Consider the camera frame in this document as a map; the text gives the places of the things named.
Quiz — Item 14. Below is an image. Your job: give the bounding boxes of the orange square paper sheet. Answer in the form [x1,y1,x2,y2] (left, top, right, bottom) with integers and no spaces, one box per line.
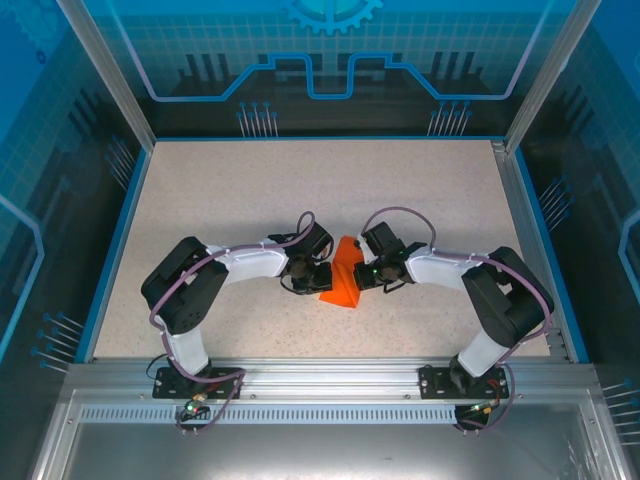
[319,235,366,311]

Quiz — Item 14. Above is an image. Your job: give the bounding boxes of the sheet metal tray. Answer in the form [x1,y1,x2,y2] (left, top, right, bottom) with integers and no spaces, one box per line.
[29,388,629,480]

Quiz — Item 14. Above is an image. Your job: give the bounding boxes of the aluminium mounting rail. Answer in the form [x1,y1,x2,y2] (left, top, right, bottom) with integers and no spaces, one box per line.
[64,357,599,401]

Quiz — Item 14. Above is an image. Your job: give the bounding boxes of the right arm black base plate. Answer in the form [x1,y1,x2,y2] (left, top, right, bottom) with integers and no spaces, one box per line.
[418,363,511,400]

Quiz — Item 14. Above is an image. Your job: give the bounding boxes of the slotted grey cable duct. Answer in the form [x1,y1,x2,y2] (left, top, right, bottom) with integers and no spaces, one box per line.
[78,405,464,426]

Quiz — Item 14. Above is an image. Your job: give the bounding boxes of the aluminium side rail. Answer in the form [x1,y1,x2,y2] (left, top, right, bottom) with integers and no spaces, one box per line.
[491,140,572,362]

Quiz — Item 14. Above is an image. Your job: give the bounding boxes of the right arm lit cable connector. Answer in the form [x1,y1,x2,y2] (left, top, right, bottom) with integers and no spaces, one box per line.
[467,398,502,416]

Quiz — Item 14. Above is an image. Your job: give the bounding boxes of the arm lit cable connector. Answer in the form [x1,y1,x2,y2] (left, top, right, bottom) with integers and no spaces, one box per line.
[182,393,210,417]
[467,398,502,416]

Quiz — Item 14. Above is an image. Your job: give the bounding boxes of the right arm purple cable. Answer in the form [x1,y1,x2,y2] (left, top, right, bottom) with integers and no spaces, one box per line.
[358,207,555,435]

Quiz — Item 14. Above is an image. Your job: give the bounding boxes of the left arm lit cable connector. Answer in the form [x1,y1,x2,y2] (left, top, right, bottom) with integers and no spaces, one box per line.
[182,393,210,417]

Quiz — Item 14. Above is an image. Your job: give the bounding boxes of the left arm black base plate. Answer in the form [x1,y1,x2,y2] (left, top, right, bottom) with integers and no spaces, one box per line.
[152,364,245,401]

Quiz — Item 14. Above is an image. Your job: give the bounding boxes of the blue table border frame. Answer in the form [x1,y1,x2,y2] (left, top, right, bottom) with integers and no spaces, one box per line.
[73,133,592,365]

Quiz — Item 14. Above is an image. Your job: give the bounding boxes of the blue printed enclosure panel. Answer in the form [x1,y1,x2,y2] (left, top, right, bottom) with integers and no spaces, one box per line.
[519,0,640,480]
[79,0,576,139]
[0,0,146,480]

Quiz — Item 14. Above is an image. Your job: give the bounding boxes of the aluminium frame post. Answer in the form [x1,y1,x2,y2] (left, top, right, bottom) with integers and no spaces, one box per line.
[503,0,600,154]
[53,0,157,150]

